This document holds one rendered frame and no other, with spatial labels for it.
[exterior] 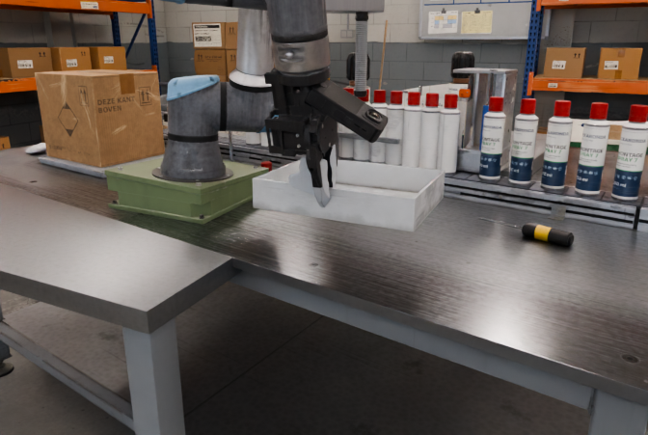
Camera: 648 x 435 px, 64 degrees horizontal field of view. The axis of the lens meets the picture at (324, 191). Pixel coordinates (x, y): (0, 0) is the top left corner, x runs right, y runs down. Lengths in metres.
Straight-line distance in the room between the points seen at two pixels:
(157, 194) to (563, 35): 4.87
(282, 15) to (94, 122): 1.07
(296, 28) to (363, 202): 0.27
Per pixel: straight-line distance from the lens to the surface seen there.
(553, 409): 1.70
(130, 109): 1.73
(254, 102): 1.19
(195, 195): 1.15
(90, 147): 1.71
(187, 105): 1.20
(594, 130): 1.27
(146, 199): 1.25
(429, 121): 1.38
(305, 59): 0.68
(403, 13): 6.03
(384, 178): 0.96
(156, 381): 0.93
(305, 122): 0.71
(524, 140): 1.30
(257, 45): 1.17
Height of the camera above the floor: 1.21
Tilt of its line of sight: 16 degrees down
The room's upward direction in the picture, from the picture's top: straight up
